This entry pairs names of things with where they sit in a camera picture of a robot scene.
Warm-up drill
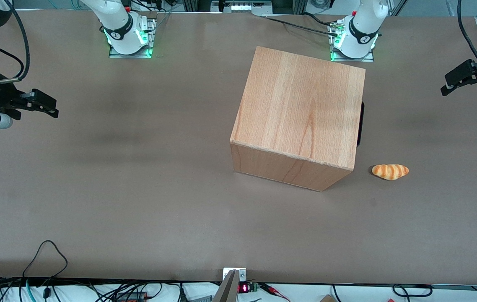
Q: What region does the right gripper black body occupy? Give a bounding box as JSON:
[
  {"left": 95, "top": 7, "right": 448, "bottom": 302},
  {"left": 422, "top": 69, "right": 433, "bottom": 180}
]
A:
[{"left": 0, "top": 69, "right": 34, "bottom": 115}]

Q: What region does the wooden drawer cabinet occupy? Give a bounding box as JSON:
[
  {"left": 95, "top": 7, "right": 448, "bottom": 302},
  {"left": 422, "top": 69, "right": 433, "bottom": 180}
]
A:
[{"left": 230, "top": 46, "right": 366, "bottom": 192}]

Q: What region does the toy bread roll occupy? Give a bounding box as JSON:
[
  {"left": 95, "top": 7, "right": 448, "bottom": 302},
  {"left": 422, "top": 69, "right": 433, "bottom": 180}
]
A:
[{"left": 371, "top": 164, "right": 410, "bottom": 181}]

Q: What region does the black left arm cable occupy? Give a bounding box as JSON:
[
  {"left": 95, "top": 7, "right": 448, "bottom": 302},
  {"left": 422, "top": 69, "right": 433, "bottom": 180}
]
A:
[{"left": 457, "top": 0, "right": 477, "bottom": 70}]

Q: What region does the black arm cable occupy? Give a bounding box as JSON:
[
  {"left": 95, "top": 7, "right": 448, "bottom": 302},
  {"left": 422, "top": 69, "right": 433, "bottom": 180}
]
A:
[
  {"left": 457, "top": 0, "right": 477, "bottom": 70},
  {"left": 3, "top": 0, "right": 31, "bottom": 83}
]

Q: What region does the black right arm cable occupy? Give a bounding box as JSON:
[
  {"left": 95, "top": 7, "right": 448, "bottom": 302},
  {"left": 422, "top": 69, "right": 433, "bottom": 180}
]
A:
[{"left": 3, "top": 0, "right": 31, "bottom": 83}]

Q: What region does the black looped cable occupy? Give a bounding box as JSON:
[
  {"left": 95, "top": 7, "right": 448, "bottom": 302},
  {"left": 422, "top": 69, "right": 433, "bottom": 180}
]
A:
[{"left": 21, "top": 240, "right": 68, "bottom": 280}]

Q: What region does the black table cable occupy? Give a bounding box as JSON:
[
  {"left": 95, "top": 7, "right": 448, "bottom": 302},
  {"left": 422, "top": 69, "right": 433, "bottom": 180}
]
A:
[
  {"left": 301, "top": 12, "right": 345, "bottom": 27},
  {"left": 261, "top": 15, "right": 340, "bottom": 37}
]

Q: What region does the black coiled floor cable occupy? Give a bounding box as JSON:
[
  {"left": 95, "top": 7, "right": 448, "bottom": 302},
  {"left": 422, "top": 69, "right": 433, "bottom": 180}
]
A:
[{"left": 391, "top": 284, "right": 434, "bottom": 298}]

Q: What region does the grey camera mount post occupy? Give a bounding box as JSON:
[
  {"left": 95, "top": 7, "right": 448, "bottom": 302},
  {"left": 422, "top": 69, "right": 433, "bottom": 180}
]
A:
[{"left": 212, "top": 268, "right": 248, "bottom": 302}]

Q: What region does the red clip lead wire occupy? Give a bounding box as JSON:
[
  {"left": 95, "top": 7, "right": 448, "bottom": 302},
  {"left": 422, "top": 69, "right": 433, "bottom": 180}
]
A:
[{"left": 259, "top": 283, "right": 291, "bottom": 302}]

